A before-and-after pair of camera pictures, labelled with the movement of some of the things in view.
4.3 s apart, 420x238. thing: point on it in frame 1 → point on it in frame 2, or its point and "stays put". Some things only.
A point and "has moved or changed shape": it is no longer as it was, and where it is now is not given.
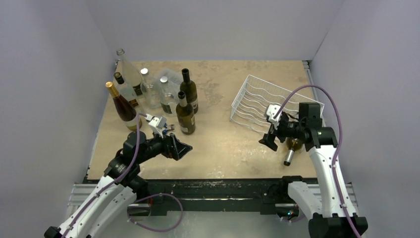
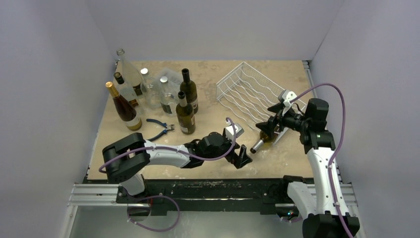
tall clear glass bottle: x=133 y=74 stays put
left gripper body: x=160 y=144 → x=233 y=157
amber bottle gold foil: x=124 y=108 stays put
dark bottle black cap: x=189 y=89 stays put
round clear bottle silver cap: x=151 y=89 stays put
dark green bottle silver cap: x=185 y=115 stays put
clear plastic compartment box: x=169 y=86 stays put
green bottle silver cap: x=293 y=144 has moved or changed shape
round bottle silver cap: x=169 y=95 stays put
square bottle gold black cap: x=124 y=90 stays put
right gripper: x=273 y=134 → x=275 y=119
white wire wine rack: x=249 y=107 has moved or changed shape
